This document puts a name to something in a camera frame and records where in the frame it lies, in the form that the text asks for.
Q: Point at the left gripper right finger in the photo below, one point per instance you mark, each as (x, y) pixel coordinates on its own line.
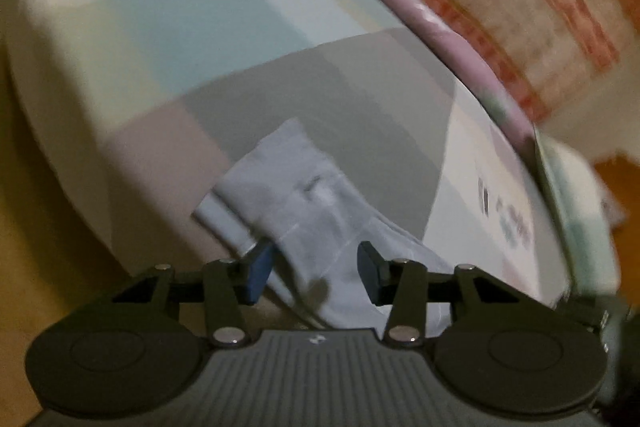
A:
(491, 346)

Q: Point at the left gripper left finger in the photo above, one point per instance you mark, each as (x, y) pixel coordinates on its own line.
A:
(140, 345)

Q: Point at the grey patterned pyjama trousers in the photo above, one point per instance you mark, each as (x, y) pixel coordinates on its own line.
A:
(290, 192)

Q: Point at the checked pastel pillow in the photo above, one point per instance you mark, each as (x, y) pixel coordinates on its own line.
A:
(575, 198)

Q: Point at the wooden headboard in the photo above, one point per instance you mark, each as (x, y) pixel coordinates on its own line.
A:
(619, 179)

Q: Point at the purple floral rolled quilt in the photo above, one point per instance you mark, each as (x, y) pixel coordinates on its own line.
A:
(461, 58)

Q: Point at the patchwork pastel bed sheet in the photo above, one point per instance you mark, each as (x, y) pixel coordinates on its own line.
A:
(142, 106)

